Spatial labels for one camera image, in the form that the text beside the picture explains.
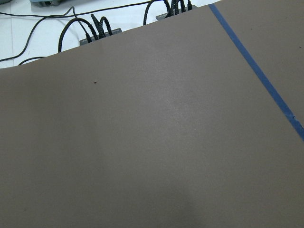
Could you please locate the far black usb hub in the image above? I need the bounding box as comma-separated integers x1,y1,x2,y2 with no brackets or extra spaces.
155,4,199,21

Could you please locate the black usb hub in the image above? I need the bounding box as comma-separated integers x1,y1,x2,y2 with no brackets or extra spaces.
155,4,199,21
79,28,123,47

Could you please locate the near black usb hub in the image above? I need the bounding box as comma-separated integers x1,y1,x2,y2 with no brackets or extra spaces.
79,28,123,47

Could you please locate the black cable on table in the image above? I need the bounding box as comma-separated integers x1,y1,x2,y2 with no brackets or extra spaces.
0,6,76,63

